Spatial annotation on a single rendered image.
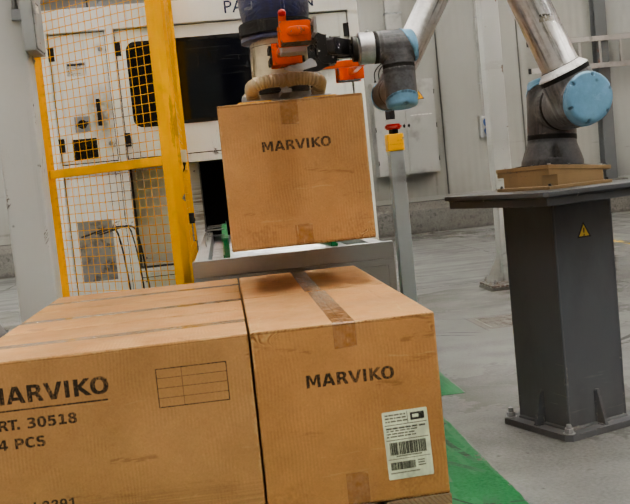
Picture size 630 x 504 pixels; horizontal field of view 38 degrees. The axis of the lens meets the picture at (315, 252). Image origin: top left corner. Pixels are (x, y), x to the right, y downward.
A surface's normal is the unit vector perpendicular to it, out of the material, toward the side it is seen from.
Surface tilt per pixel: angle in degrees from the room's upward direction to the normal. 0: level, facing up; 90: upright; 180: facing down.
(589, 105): 92
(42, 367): 90
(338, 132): 89
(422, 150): 90
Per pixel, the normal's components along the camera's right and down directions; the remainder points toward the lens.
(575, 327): 0.45, 0.03
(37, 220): 0.11, 0.07
